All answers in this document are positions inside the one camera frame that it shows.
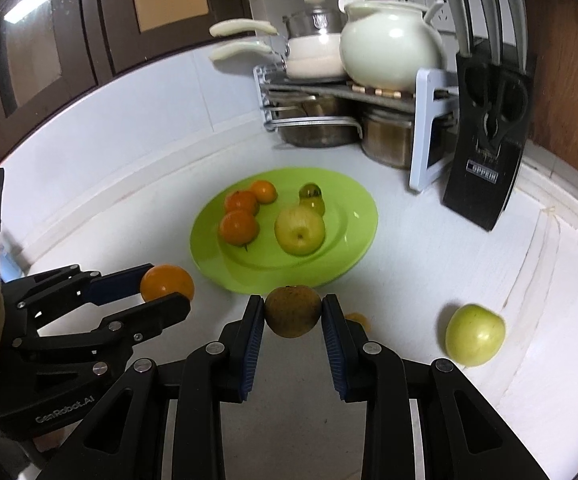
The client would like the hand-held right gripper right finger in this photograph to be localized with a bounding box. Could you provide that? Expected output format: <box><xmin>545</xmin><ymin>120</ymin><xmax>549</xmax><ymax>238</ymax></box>
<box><xmin>320</xmin><ymin>295</ymin><xmax>560</xmax><ymax>480</ymax></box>

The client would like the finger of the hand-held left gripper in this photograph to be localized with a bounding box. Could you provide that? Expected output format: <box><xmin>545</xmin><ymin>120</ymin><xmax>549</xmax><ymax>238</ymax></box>
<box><xmin>2</xmin><ymin>262</ymin><xmax>157</xmax><ymax>326</ymax></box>
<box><xmin>14</xmin><ymin>292</ymin><xmax>191</xmax><ymax>361</ymax></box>

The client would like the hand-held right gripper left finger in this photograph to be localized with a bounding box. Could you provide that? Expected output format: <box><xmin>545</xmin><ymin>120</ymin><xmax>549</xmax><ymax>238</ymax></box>
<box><xmin>34</xmin><ymin>294</ymin><xmax>265</xmax><ymax>480</ymax></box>

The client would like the orange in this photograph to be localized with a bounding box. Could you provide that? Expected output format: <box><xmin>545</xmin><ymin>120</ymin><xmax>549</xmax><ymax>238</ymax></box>
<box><xmin>140</xmin><ymin>265</ymin><xmax>195</xmax><ymax>305</ymax></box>
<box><xmin>249</xmin><ymin>180</ymin><xmax>277</xmax><ymax>204</ymax></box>
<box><xmin>219</xmin><ymin>209</ymin><xmax>260</xmax><ymax>248</ymax></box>
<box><xmin>224</xmin><ymin>190</ymin><xmax>260</xmax><ymax>215</ymax></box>

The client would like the small brown fruit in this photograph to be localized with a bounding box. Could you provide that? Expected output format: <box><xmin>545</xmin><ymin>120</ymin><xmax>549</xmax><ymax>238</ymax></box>
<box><xmin>265</xmin><ymin>285</ymin><xmax>323</xmax><ymax>338</ymax></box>

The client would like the green plate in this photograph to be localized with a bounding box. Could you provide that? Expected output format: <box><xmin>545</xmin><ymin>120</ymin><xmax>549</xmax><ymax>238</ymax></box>
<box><xmin>190</xmin><ymin>169</ymin><xmax>379</xmax><ymax>295</ymax></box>

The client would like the yellow pear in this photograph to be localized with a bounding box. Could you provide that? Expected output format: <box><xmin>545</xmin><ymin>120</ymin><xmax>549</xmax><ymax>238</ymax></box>
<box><xmin>274</xmin><ymin>206</ymin><xmax>326</xmax><ymax>256</ymax></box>

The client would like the green apple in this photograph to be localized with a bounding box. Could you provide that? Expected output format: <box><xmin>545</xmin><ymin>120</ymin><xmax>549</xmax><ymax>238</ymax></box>
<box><xmin>445</xmin><ymin>303</ymin><xmax>506</xmax><ymax>367</ymax></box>

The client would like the steel pot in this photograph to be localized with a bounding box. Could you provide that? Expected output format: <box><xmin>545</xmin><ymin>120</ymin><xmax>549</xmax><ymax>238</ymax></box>
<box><xmin>264</xmin><ymin>95</ymin><xmax>365</xmax><ymax>148</ymax></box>
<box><xmin>359</xmin><ymin>107</ymin><xmax>457</xmax><ymax>170</ymax></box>

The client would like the black knife block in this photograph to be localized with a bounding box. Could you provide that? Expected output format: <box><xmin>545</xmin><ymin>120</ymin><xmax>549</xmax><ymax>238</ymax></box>
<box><xmin>441</xmin><ymin>37</ymin><xmax>537</xmax><ymax>232</ymax></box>

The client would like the grey pot rack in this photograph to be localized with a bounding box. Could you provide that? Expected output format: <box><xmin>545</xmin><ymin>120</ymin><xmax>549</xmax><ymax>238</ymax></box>
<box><xmin>253</xmin><ymin>64</ymin><xmax>462</xmax><ymax>192</ymax></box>

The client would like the dark brown cabinet door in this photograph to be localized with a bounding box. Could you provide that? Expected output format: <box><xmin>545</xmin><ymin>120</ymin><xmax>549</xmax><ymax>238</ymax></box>
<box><xmin>76</xmin><ymin>0</ymin><xmax>255</xmax><ymax>78</ymax></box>
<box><xmin>0</xmin><ymin>0</ymin><xmax>115</xmax><ymax>168</ymax></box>

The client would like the white saucepan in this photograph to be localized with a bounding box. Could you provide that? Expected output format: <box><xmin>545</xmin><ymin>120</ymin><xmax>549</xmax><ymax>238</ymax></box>
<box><xmin>211</xmin><ymin>35</ymin><xmax>346</xmax><ymax>81</ymax></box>

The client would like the white ceramic pot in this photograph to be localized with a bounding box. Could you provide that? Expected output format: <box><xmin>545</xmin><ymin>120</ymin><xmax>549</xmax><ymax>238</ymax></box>
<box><xmin>339</xmin><ymin>0</ymin><xmax>447</xmax><ymax>88</ymax></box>

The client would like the steel lidded saucepan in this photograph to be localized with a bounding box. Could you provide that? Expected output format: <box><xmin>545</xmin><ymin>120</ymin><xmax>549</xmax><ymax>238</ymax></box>
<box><xmin>209</xmin><ymin>0</ymin><xmax>349</xmax><ymax>41</ymax></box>

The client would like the brown wooden cutting board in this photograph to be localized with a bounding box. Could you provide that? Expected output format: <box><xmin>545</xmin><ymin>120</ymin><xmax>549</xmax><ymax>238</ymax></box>
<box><xmin>521</xmin><ymin>0</ymin><xmax>578</xmax><ymax>181</ymax></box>

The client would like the steel handled knife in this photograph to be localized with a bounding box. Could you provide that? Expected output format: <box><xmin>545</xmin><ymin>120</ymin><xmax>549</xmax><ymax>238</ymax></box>
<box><xmin>489</xmin><ymin>0</ymin><xmax>528</xmax><ymax>73</ymax></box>
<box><xmin>434</xmin><ymin>0</ymin><xmax>472</xmax><ymax>56</ymax></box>
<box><xmin>461</xmin><ymin>0</ymin><xmax>500</xmax><ymax>63</ymax></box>

